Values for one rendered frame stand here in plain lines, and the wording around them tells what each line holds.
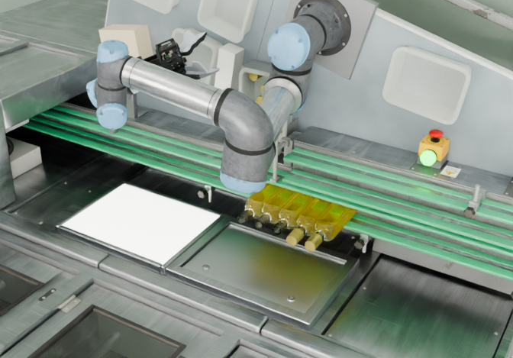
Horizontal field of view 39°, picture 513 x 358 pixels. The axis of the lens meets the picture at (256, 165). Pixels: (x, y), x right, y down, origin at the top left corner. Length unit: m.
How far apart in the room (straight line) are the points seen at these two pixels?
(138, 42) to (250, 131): 0.97
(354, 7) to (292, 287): 0.81
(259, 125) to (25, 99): 1.06
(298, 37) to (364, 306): 0.77
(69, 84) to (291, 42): 0.96
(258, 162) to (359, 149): 0.57
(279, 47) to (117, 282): 0.81
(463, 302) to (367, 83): 0.69
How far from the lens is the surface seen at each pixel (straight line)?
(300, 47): 1.98
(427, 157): 2.11
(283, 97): 1.98
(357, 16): 2.13
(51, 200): 2.60
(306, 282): 2.10
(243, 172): 1.71
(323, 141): 2.24
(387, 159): 2.17
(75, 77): 2.67
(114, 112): 1.86
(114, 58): 1.81
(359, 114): 2.25
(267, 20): 2.30
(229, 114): 1.66
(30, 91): 2.52
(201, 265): 2.15
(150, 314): 2.06
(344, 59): 2.20
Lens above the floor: 2.67
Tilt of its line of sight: 50 degrees down
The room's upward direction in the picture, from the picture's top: 129 degrees counter-clockwise
